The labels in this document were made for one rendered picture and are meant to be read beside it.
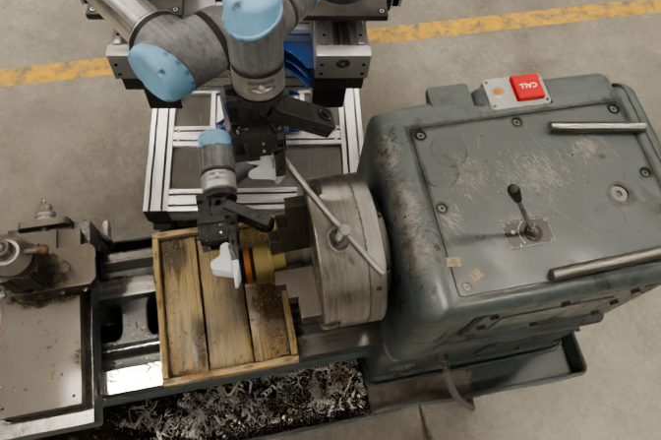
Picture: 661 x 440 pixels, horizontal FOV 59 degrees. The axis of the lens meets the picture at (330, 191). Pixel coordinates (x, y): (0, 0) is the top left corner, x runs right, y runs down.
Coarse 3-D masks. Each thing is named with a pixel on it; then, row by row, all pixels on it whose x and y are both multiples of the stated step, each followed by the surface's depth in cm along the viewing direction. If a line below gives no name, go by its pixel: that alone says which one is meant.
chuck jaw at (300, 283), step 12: (276, 276) 117; (288, 276) 117; (300, 276) 117; (312, 276) 117; (276, 288) 118; (288, 288) 116; (300, 288) 116; (312, 288) 116; (288, 300) 116; (300, 300) 115; (312, 300) 115; (300, 312) 116; (312, 312) 114; (324, 324) 115; (336, 324) 117
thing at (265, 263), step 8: (240, 248) 119; (248, 248) 119; (256, 248) 118; (264, 248) 118; (240, 256) 117; (248, 256) 117; (256, 256) 116; (264, 256) 116; (272, 256) 118; (280, 256) 118; (240, 264) 116; (248, 264) 116; (256, 264) 116; (264, 264) 116; (272, 264) 117; (280, 264) 118; (248, 272) 116; (256, 272) 116; (264, 272) 116; (272, 272) 116; (248, 280) 117; (256, 280) 118; (264, 280) 118; (272, 280) 117
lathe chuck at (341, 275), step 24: (336, 192) 112; (312, 216) 108; (336, 216) 109; (312, 240) 112; (360, 240) 107; (312, 264) 125; (336, 264) 107; (360, 264) 107; (336, 288) 107; (360, 288) 108; (336, 312) 110; (360, 312) 112
